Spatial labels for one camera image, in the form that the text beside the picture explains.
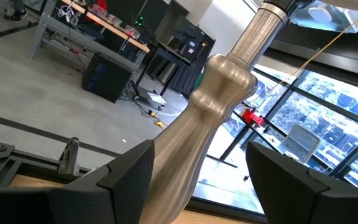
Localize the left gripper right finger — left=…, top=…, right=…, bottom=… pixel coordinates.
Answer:
left=246, top=141, right=358, bottom=224

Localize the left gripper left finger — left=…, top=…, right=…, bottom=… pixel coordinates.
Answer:
left=0, top=139, right=155, bottom=224

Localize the grey mesh office chair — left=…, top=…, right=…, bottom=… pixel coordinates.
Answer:
left=280, top=124, right=321, bottom=164

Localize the black metal clamp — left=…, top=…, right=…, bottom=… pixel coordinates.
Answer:
left=57, top=136, right=81, bottom=177

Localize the red clamp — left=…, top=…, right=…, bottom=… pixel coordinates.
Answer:
left=239, top=105, right=265, bottom=127

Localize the yellow plug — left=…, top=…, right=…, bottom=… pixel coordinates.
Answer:
left=147, top=110, right=165, bottom=129

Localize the black box under bench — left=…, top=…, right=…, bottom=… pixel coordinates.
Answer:
left=81, top=53, right=133, bottom=103

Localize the white box on floor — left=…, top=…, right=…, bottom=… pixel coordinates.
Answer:
left=137, top=86, right=167, bottom=108

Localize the wooden top workbench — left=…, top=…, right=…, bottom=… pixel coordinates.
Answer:
left=26, top=0, right=152, bottom=72

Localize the person's foot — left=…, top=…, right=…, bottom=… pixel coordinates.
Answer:
left=4, top=0, right=29, bottom=22

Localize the black equipment cart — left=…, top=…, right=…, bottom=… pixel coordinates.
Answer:
left=132, top=18, right=217, bottom=97

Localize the black window frame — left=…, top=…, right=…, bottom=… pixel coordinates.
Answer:
left=219, top=21, right=358, bottom=194

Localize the yellow cord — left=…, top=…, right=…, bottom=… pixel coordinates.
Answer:
left=249, top=12, right=358, bottom=105

